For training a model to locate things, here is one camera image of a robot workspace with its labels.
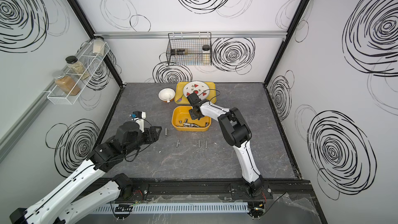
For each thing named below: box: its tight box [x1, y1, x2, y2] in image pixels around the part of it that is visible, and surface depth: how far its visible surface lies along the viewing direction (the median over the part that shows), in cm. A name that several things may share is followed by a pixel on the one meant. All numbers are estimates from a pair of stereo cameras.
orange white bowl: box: [158, 87, 176, 104], surface depth 113 cm
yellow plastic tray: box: [174, 81, 217, 105], surface depth 117 cm
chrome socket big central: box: [182, 122, 200, 128], surface depth 98 cm
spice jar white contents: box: [92, 35, 105, 56], surface depth 88 cm
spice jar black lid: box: [65, 55, 91, 81], surface depth 72 cm
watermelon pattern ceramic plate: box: [182, 80, 210, 101], surface depth 118 cm
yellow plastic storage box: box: [171, 105, 212, 132], surface depth 98 cm
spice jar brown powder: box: [51, 70, 82, 96], surface depth 66 cm
